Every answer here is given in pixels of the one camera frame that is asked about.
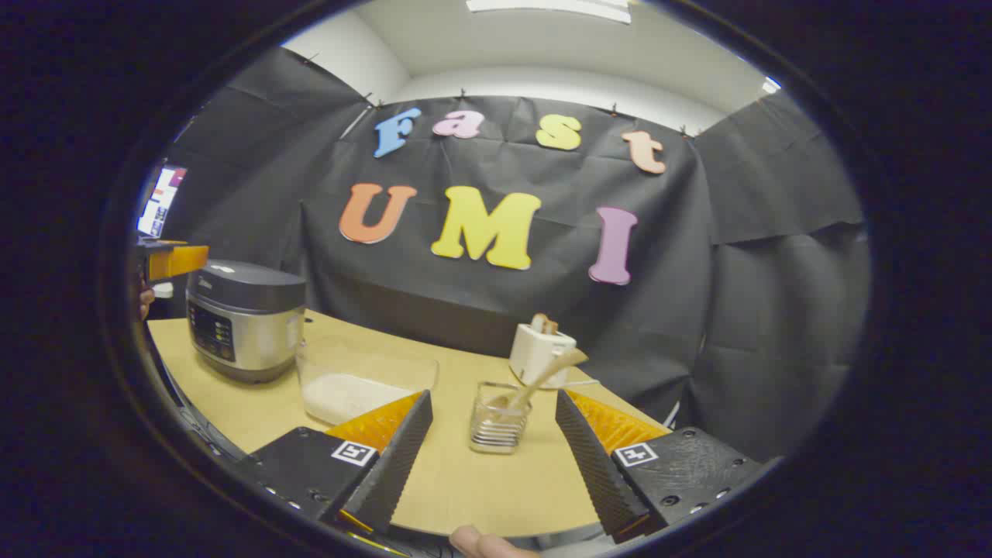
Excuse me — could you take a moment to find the silver black rice cooker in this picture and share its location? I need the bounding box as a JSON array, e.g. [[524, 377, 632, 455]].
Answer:
[[186, 260, 307, 384]]

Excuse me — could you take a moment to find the computer monitor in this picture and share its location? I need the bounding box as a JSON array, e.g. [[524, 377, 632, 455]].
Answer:
[[137, 165, 188, 238]]

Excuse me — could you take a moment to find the clear wire chopstick holder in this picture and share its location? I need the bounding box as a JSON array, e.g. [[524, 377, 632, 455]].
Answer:
[[469, 381, 533, 455]]

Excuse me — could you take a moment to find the white toaster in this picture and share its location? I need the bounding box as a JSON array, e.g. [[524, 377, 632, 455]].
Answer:
[[509, 322, 578, 388]]

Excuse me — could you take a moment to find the ceiling light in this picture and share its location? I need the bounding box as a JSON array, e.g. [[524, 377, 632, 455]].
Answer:
[[465, 0, 632, 24]]

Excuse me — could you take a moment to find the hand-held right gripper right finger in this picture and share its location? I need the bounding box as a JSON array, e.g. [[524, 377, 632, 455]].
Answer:
[[555, 390, 764, 543]]

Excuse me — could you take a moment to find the clear plastic container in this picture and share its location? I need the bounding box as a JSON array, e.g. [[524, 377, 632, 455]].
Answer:
[[296, 335, 440, 427]]

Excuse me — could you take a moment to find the wooden spoon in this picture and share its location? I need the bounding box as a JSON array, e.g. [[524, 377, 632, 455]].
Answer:
[[488, 349, 590, 423]]

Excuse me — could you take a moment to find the black backdrop cloth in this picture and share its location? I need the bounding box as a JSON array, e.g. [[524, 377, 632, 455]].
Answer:
[[147, 46, 873, 466]]

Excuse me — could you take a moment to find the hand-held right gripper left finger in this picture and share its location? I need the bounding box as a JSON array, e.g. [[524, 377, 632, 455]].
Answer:
[[236, 390, 433, 536]]

